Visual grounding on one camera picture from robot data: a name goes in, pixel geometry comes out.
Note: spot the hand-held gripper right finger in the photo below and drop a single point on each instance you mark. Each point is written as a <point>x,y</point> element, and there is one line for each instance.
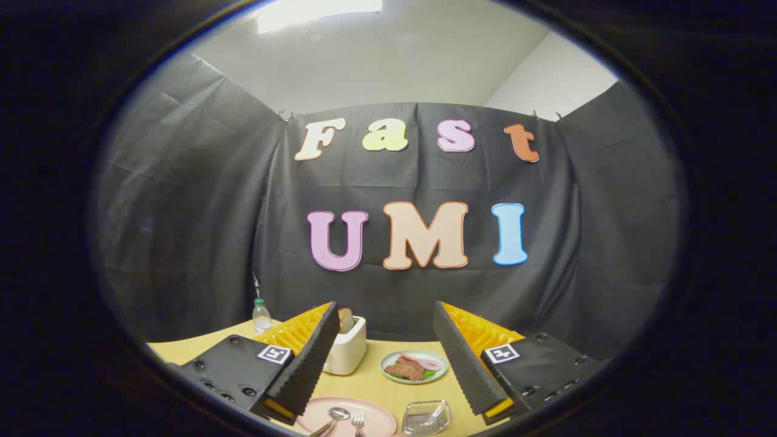
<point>461,358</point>

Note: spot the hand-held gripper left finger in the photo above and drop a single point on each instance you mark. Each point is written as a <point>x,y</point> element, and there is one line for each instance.
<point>315,358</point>

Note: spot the cream white toaster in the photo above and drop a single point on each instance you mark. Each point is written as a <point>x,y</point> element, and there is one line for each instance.
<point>347,353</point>

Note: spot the toasted bread slice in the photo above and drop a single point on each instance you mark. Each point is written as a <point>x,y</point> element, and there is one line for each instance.
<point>345,320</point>

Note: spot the brown cooked meat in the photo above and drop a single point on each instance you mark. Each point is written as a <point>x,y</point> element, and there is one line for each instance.
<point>405,369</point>

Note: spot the clear plastic water bottle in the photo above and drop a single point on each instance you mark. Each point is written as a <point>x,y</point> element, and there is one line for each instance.
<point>261,317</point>

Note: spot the pale green oval plate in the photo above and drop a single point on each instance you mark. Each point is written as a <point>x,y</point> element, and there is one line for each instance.
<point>388,371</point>

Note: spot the pink round plate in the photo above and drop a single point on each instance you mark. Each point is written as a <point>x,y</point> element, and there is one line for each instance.
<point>370,419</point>

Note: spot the black backdrop cloth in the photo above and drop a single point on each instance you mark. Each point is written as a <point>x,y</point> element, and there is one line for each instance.
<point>212,212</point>

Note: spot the ceiling light panel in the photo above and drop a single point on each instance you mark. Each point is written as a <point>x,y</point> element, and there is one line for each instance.
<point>315,15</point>

